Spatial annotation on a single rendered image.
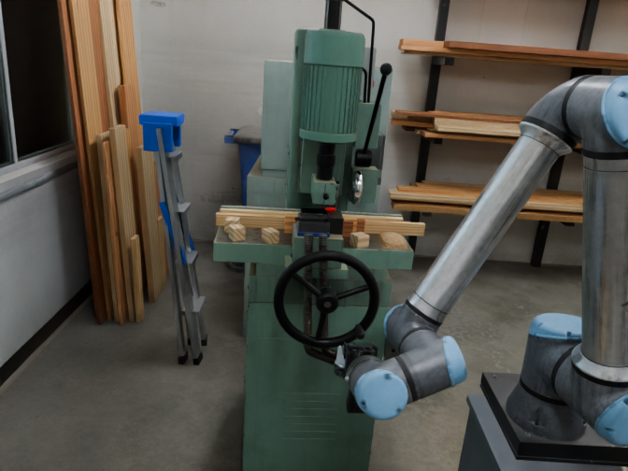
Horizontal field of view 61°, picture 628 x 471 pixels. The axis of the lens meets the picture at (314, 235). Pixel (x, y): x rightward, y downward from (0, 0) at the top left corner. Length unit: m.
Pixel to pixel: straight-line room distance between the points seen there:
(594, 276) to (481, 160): 3.10
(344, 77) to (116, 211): 1.65
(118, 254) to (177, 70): 1.65
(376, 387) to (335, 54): 0.93
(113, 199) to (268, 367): 1.43
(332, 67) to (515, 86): 2.75
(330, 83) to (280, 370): 0.90
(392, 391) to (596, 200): 0.51
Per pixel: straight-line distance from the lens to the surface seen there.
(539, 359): 1.40
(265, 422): 1.87
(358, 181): 1.78
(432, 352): 1.05
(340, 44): 1.56
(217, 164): 4.09
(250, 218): 1.70
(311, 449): 1.95
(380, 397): 1.01
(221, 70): 4.01
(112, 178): 2.83
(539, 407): 1.45
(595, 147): 1.06
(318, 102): 1.58
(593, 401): 1.27
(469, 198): 3.72
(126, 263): 2.95
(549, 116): 1.13
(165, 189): 2.37
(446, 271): 1.12
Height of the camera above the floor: 1.43
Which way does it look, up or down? 18 degrees down
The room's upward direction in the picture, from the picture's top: 4 degrees clockwise
